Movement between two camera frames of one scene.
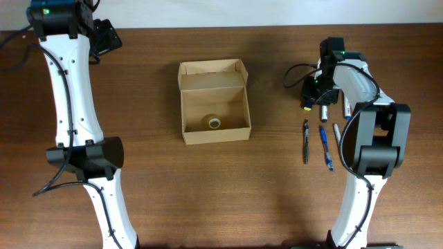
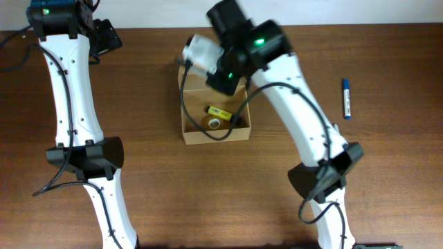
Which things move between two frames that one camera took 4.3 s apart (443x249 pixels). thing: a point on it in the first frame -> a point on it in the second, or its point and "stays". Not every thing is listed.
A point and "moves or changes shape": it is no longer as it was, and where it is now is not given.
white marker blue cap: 347,110 stays
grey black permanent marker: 337,133 stays
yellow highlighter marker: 308,105 moves or changes shape
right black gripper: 307,93 -> 229,84
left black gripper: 110,39 stays
